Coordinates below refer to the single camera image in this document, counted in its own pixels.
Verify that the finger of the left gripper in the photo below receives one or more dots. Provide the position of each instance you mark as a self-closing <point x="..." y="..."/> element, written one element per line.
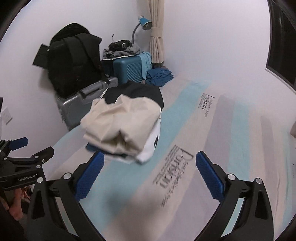
<point x="18" y="143"/>
<point x="44" y="155"/>

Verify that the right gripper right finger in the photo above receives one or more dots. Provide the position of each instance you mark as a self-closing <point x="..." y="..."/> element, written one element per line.
<point x="255" y="219"/>

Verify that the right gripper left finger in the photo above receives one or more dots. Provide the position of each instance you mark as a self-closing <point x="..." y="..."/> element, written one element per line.
<point x="44" y="221"/>

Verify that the beige and black jacket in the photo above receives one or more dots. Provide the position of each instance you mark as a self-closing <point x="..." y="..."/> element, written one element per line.
<point x="121" y="120"/>

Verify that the grey clothes pile on suitcase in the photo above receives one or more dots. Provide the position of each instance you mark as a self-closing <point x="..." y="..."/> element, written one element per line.
<point x="120" y="49"/>

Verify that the person's left hand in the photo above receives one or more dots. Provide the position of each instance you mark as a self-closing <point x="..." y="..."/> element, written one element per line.
<point x="15" y="209"/>

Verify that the grey hard-shell suitcase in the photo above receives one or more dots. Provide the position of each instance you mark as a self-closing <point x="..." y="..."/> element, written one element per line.
<point x="74" y="108"/>

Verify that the striped pastel bed sheet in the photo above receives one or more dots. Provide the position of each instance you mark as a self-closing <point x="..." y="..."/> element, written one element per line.
<point x="166" y="198"/>

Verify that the white printed folded t-shirt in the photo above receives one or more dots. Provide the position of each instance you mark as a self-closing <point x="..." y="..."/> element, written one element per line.
<point x="142" y="157"/>

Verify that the teal hard-shell suitcase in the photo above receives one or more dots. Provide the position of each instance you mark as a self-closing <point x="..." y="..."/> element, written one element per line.
<point x="128" y="68"/>

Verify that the blue folded cloth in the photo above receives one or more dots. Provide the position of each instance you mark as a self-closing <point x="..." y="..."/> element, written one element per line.
<point x="158" y="76"/>

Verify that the blue desk lamp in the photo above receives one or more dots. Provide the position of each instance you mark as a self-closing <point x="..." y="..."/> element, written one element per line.
<point x="144" y="23"/>

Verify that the beige tied corner curtain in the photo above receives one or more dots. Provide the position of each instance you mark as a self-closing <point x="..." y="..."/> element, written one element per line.
<point x="156" y="44"/>

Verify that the white wall socket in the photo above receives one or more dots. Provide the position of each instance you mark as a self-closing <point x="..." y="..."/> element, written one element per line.
<point x="6" y="116"/>

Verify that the dark window frame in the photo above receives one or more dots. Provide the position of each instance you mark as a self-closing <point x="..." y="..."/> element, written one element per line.
<point x="281" y="55"/>

